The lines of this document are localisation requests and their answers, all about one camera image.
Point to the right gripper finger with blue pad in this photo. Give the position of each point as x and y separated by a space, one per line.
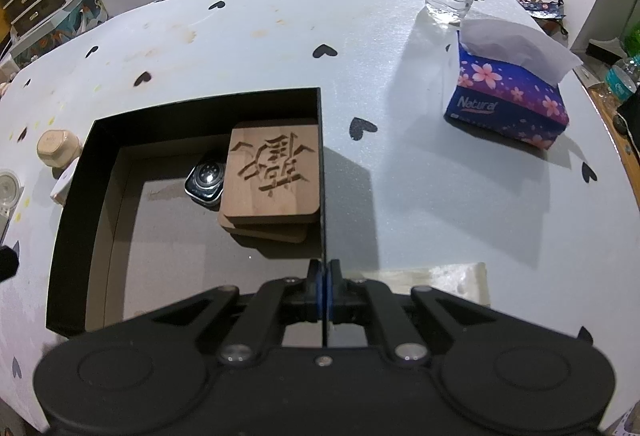
366 313
286 312

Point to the clear round lid device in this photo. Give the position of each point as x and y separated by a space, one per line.
10 189

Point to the smartwatch body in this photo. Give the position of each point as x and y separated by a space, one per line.
205 184

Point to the green label water bottle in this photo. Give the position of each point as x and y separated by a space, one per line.
623 77

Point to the black cardboard box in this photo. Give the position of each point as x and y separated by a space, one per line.
131 241

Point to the wooden carved tile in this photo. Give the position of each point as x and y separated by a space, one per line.
279 233
272 175

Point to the beige earbuds case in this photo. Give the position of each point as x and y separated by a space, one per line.
57 148

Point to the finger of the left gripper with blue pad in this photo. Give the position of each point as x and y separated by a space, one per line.
9 263

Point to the round white plug device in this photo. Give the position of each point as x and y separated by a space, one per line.
61 188

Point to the purple floral tissue box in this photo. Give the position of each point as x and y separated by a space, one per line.
508 81

